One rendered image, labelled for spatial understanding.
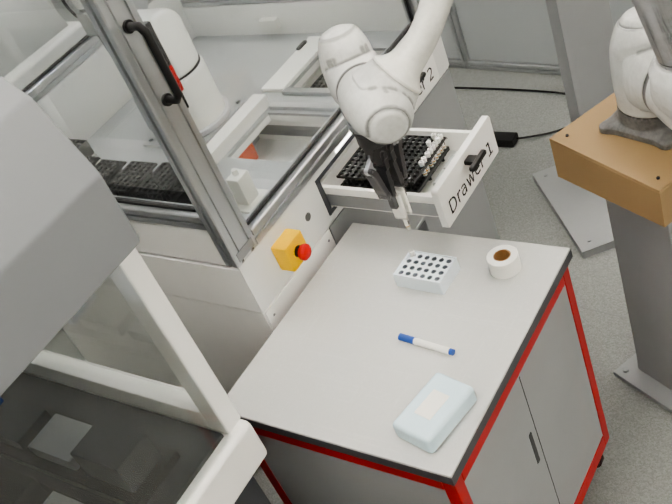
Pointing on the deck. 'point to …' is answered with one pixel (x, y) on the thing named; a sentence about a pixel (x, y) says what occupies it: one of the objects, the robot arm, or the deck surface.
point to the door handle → (156, 61)
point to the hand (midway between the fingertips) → (399, 202)
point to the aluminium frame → (196, 158)
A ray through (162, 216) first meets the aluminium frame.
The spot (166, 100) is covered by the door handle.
